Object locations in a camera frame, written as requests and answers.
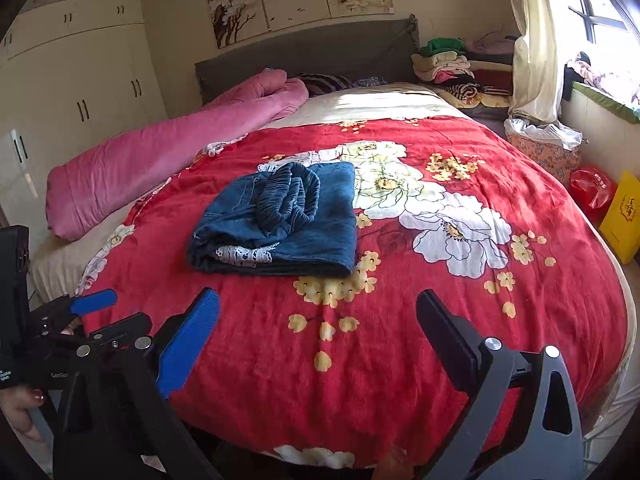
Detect stack of folded clothes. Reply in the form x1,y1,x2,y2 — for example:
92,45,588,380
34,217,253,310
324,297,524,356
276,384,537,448
411,32,515,112

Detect floral laundry basket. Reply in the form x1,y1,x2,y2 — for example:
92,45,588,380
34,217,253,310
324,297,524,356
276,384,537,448
504,118,582,186

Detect yellow box on floor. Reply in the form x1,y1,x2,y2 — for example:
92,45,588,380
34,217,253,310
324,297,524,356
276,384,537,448
599,171,640,264

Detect dark metal window frame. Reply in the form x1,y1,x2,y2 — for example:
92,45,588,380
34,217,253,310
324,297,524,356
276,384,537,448
568,0,639,48

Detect pink folded blanket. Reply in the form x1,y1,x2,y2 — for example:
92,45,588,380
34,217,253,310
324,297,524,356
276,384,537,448
46,70,309,242

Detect red floral quilt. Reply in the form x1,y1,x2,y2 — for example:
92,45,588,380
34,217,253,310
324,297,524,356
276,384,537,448
78,117,635,468

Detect striped dark pillow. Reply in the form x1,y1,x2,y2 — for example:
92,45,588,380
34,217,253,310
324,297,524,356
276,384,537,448
296,73,387,98

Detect red bag on floor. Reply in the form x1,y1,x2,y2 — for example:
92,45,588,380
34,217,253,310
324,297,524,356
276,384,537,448
568,165,617,226

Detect left hand red nails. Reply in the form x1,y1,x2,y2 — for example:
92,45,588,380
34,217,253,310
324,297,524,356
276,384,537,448
1,386,44,442

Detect cream window curtain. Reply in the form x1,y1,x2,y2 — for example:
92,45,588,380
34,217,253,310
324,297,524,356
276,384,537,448
510,0,564,124

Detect grey upholstered headboard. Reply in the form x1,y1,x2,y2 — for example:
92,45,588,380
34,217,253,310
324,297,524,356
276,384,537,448
195,15,420,104

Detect cream wardrobe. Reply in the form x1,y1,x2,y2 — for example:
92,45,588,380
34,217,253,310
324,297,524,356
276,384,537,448
1,0,167,246

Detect blue denim pants with lace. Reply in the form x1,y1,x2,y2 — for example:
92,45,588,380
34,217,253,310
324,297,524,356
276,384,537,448
186,162,358,278

